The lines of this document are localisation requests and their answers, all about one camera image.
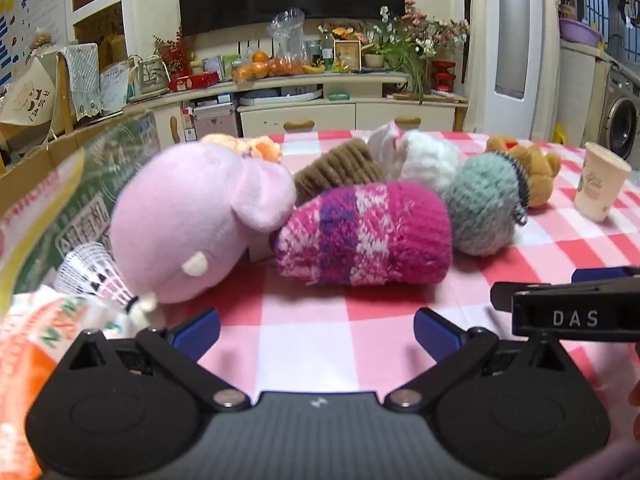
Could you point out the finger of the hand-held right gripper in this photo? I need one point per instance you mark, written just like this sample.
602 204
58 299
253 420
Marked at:
550 290
605 275

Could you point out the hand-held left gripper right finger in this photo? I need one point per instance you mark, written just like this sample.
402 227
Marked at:
435 332

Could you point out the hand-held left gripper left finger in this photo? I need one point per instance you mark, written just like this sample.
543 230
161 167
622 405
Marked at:
197 332

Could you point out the teal grey knit hat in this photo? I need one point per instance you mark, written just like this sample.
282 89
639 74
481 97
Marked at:
482 205

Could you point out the pink plush toy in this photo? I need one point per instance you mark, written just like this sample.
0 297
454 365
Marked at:
190 220

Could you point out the magenta white knit hat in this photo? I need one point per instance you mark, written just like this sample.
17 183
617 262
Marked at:
370 235

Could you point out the brown teddy bear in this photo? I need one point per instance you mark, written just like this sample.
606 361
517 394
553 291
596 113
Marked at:
537 170

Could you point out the white fluffy plush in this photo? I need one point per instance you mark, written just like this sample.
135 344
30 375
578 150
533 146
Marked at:
430 157

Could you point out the brown ribbed knit hat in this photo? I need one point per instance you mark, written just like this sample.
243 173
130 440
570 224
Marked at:
340 167

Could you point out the printed cardboard box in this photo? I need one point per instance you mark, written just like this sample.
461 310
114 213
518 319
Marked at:
65 195

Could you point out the white pink patterned cloth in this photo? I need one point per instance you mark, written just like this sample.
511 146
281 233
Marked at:
387 145

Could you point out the orange knit hat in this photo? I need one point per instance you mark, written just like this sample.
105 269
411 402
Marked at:
262 149

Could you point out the person's right forearm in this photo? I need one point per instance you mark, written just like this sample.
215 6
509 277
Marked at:
605 465

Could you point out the person's right hand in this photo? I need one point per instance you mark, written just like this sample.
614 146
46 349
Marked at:
635 405

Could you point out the beige paper cup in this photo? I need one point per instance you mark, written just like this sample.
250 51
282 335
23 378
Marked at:
597 185

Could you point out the pink checkered tablecloth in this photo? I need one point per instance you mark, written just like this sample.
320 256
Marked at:
310 320

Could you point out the white shuttlecock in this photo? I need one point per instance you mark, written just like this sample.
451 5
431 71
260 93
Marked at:
92 270

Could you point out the yellow plastic object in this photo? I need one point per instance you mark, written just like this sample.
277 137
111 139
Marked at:
558 134

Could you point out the silver washing machine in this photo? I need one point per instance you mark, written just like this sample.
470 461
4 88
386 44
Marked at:
622 120

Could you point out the orange white plastic bag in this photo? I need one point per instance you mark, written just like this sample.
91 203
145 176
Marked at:
30 370

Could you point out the pink storage box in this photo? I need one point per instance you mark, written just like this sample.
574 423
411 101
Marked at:
212 122

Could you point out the red candle holder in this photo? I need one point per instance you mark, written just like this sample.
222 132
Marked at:
442 75

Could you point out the purple plastic basin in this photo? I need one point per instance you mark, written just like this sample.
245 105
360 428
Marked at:
580 32

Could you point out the cream television cabinet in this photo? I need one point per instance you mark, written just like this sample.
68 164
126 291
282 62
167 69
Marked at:
300 110

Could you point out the cream curtain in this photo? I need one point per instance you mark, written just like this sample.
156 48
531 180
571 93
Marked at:
550 35
478 50

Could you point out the flat red box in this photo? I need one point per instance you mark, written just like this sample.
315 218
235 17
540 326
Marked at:
195 81

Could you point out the white tower air conditioner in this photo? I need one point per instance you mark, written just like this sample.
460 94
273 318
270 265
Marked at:
515 35

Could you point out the desk calendar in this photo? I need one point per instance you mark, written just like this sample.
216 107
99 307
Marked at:
114 85

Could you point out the white lace chair cover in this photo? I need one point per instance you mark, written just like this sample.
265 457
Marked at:
82 80

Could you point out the red berry plant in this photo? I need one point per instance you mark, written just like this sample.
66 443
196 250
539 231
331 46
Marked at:
175 55

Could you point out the white plant pot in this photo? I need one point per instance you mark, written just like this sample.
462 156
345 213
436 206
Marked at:
374 60

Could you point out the artificial flower bouquet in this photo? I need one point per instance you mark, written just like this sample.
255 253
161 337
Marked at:
425 35

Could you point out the bunch of bananas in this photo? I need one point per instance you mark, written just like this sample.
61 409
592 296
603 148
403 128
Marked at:
312 68

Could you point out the beige tote bag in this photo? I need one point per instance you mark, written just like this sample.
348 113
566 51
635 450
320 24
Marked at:
30 95

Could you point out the clear plastic bottle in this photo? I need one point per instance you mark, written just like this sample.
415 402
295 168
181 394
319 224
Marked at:
326 52

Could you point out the clear plastic bag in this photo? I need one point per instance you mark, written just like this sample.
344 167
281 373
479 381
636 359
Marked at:
287 35

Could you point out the gold picture frame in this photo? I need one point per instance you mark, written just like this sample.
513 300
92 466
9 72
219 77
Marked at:
347 55

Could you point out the wall poster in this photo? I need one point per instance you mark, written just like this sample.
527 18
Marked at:
30 10

